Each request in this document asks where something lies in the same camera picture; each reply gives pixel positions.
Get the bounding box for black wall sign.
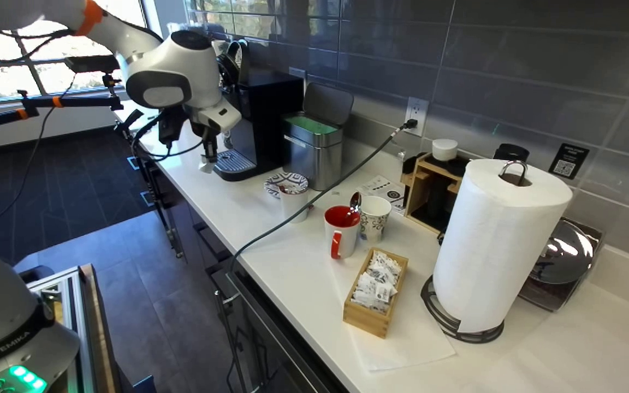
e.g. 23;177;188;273
551;144;587;178

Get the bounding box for black coffee maker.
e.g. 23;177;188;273
215;69;303;180

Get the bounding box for black power cable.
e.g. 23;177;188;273
231;118;419;259

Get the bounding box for red and white mug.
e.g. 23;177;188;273
324;205;361;259

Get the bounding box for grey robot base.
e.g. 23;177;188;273
0;259;78;393

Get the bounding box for small white cup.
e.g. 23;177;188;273
432;137;458;162

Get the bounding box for white paper cup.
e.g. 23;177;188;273
361;195;391;241

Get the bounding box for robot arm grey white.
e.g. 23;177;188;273
0;0;243;162

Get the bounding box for black orange boom rod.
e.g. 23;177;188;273
0;92;122;125

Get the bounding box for black camera on tripod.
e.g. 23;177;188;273
65;55;122;109

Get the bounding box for white wall outlet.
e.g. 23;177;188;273
404;98;429;134

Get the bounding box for blue patterned paper plate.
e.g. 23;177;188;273
267;173;308;199

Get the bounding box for black paper towel holder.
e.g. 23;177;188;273
424;155;531;342

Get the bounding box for wooden condiment organizer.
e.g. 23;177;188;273
402;153;467;230

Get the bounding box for wooden box of sugar packets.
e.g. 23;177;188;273
343;249;408;337

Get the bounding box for white paper towel roll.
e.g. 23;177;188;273
432;158;573;334

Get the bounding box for aluminium frame cart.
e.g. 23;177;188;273
28;263;122;393

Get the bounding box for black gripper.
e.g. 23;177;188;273
160;104;218;162

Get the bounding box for metal spoon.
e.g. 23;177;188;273
349;191;362;212

